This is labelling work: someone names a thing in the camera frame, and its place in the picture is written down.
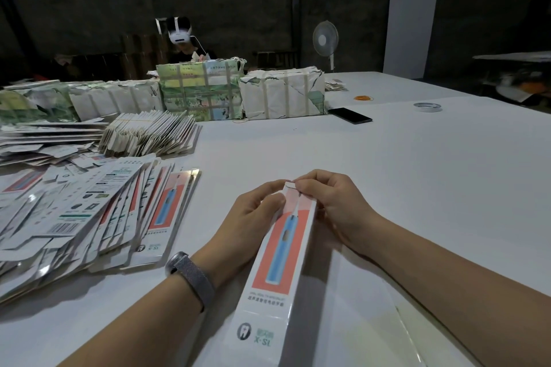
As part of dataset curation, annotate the person's left hand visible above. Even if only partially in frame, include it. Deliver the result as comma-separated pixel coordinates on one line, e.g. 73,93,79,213
191,179,287,288

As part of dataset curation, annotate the person's right hand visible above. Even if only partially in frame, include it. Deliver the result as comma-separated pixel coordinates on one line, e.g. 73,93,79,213
294,169,389,259

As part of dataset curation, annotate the white toothbrush carton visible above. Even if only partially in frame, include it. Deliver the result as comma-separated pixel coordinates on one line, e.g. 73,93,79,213
222,180,318,367

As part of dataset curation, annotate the fanned stack of white cartons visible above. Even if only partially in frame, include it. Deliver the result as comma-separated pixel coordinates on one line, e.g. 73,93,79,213
99,110,201,158

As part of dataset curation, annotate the pile of cartons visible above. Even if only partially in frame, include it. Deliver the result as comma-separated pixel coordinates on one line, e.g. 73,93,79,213
0,126,203,303

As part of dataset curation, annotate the person's right forearm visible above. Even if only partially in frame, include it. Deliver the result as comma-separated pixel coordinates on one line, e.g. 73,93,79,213
362,218,551,367

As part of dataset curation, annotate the person's left forearm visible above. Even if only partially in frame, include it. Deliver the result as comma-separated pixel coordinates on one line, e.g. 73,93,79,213
60,275,208,367

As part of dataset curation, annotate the grey band wristwatch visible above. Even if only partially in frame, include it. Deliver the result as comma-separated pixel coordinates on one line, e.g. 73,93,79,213
165,251,217,312

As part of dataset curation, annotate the black smartphone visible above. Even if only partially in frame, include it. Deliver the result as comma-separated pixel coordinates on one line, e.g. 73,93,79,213
327,107,374,125

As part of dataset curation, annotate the green printed wrapped bundle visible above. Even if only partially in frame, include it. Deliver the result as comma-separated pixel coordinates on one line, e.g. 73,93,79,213
156,57,247,122

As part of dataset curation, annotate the dark wooden chair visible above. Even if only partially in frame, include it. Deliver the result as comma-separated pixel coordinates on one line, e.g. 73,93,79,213
254,50,298,70

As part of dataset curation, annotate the white standing fan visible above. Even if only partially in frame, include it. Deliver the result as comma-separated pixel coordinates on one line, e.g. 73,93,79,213
312,20,340,72

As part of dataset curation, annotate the white board panel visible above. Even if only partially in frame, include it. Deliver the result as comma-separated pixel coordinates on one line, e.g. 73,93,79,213
382,0,440,80

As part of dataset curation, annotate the row of white wrapped bundles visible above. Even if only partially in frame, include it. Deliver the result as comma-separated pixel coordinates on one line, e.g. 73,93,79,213
0,79,165,125

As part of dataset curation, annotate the cluttered side table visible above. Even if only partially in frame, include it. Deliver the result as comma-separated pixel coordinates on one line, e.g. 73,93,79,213
474,51,551,110

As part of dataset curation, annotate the white strapped wrapped bundle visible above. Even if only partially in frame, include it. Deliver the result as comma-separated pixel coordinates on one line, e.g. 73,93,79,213
238,67,327,120

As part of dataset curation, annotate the white head-mounted camera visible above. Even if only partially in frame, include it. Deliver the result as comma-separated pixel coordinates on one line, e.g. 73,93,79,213
156,15,194,45

